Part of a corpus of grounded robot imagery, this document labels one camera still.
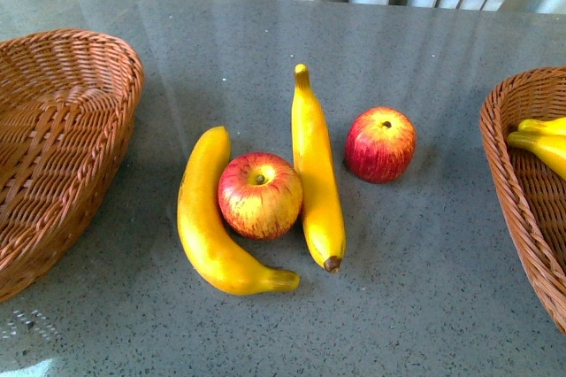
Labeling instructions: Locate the dark red apple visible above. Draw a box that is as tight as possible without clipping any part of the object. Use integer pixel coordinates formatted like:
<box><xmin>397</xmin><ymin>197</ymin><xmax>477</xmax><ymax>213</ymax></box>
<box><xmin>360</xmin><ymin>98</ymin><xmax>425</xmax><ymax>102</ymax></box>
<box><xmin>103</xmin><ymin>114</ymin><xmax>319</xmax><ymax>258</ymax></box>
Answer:
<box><xmin>345</xmin><ymin>106</ymin><xmax>417</xmax><ymax>184</ymax></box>

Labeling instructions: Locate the front yellow banana in basket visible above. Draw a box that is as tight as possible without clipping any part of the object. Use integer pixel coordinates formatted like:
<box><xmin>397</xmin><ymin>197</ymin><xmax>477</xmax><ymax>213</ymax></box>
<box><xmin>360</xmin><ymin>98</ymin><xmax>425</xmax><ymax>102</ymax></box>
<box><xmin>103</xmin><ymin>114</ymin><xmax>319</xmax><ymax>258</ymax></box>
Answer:
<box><xmin>507</xmin><ymin>131</ymin><xmax>565</xmax><ymax>180</ymax></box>

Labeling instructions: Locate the curved yellow banana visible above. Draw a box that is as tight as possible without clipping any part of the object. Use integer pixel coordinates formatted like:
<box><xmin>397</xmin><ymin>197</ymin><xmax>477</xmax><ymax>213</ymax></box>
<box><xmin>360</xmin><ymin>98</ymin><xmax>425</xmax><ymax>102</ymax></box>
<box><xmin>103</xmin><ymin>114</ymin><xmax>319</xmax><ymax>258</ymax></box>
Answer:
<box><xmin>177</xmin><ymin>126</ymin><xmax>300</xmax><ymax>296</ymax></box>

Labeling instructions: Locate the right brown wicker basket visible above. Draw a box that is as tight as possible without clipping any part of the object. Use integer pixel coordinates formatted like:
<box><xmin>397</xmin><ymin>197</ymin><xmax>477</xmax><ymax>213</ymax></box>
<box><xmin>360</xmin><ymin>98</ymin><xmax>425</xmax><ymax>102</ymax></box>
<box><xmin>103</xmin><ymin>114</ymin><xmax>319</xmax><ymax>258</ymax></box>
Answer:
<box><xmin>479</xmin><ymin>66</ymin><xmax>565</xmax><ymax>331</ymax></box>

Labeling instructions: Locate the yellowish red apple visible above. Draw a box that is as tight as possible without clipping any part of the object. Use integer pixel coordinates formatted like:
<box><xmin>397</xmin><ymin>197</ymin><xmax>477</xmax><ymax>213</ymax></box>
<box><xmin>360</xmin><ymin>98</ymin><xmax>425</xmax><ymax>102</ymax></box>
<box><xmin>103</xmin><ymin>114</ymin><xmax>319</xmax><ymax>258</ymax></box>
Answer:
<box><xmin>218</xmin><ymin>152</ymin><xmax>302</xmax><ymax>240</ymax></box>

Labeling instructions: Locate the left brown wicker basket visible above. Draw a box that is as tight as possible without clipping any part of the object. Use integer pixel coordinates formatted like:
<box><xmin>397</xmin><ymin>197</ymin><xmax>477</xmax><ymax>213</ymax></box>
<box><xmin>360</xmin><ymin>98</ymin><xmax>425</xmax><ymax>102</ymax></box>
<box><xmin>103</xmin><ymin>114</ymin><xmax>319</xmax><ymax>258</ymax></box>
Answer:
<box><xmin>1</xmin><ymin>28</ymin><xmax>144</xmax><ymax>300</ymax></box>

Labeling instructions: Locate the yellow banana in basket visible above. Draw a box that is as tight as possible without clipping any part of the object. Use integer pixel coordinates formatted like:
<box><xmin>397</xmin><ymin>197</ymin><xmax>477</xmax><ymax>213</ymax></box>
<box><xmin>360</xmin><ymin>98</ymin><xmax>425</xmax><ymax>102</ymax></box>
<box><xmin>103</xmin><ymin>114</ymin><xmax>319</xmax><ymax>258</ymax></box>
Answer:
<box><xmin>517</xmin><ymin>117</ymin><xmax>566</xmax><ymax>136</ymax></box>
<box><xmin>507</xmin><ymin>131</ymin><xmax>565</xmax><ymax>180</ymax></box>

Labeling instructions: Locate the rear yellow banana in basket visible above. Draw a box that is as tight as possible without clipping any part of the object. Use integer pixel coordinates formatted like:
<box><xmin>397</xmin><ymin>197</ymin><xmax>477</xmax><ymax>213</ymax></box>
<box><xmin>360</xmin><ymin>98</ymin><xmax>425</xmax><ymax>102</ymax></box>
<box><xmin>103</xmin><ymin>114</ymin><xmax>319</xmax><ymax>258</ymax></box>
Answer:
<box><xmin>517</xmin><ymin>117</ymin><xmax>566</xmax><ymax>136</ymax></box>

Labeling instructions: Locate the long straight yellow banana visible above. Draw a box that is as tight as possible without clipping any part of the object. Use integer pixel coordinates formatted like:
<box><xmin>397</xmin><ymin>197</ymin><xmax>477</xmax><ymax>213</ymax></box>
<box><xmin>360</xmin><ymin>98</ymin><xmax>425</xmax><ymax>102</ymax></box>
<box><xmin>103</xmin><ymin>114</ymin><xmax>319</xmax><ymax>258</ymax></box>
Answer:
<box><xmin>291</xmin><ymin>64</ymin><xmax>347</xmax><ymax>273</ymax></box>

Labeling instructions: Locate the brown wicker basket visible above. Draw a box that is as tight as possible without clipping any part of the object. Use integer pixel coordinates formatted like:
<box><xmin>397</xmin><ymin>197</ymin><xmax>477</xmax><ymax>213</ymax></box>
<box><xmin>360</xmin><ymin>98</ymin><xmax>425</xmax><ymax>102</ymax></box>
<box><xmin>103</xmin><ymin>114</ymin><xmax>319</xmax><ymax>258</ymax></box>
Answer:
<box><xmin>1</xmin><ymin>28</ymin><xmax>144</xmax><ymax>300</ymax></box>
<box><xmin>479</xmin><ymin>66</ymin><xmax>565</xmax><ymax>331</ymax></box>

